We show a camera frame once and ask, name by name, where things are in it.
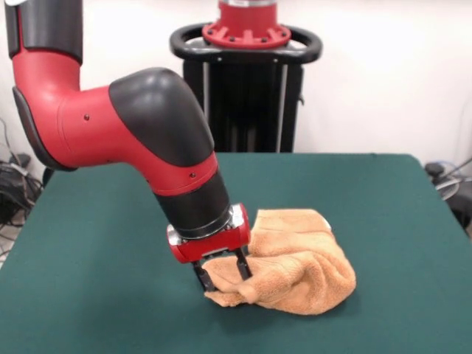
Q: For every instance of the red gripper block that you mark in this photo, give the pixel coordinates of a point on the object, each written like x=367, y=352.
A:
x=214, y=247

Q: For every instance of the orange terry towel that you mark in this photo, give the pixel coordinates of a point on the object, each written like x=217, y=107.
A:
x=295, y=280

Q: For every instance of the dark green table cloth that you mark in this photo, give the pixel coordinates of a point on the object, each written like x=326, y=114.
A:
x=368, y=221

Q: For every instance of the small black adapter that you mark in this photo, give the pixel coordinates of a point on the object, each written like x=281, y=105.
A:
x=20, y=159

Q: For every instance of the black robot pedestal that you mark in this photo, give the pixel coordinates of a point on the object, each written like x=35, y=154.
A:
x=254, y=110

